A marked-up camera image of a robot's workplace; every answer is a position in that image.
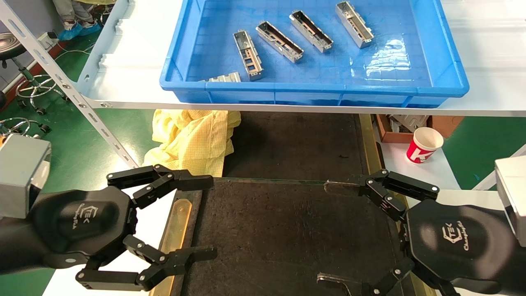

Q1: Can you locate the silver metal bracket part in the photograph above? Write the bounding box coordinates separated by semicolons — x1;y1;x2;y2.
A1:
203;72;242;83
233;30;263;81
256;21;305;63
289;10;334;53
335;1;374;49

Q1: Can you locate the person in grey trousers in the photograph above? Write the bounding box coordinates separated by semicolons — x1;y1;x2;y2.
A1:
53;0;97;26

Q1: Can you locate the large blue plastic tray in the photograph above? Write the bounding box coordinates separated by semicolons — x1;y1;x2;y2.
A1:
159;0;470;108

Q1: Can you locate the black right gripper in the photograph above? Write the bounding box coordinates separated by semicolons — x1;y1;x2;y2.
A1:
316;169;518;296

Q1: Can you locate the white low shelf board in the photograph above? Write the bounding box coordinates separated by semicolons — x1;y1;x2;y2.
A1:
380;142;461;190

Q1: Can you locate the black stool chrome base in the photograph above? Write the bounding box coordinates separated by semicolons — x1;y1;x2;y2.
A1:
0;32;68;116

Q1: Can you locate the white power strip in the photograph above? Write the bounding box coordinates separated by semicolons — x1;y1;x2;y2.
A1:
37;32;60;49

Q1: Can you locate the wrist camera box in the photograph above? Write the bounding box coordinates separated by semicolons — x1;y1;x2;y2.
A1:
495;156;526;247
0;134;52;219

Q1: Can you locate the grey metal plate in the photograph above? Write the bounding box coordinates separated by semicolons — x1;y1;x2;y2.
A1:
388;115;430;133

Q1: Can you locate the red and white paper cup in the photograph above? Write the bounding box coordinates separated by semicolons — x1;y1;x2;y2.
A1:
406;127;444;164

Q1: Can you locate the yellow checked cloth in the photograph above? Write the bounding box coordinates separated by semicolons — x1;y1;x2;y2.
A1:
143;109;242;177

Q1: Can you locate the brown cardboard box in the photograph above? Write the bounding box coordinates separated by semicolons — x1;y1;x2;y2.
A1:
375;114;466;143

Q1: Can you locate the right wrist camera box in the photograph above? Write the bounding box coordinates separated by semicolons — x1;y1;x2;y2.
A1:
495;156;526;247

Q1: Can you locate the white metal shelf rack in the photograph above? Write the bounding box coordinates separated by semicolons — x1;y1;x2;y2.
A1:
0;0;526;169

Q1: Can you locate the blue shoe cover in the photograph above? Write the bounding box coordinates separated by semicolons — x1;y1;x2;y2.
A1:
80;21;102;36
58;23;83;42

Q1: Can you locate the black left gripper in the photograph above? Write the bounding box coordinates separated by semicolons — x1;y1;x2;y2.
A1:
31;164;217;291

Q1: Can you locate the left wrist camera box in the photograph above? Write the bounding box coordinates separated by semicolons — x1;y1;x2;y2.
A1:
0;134;52;219

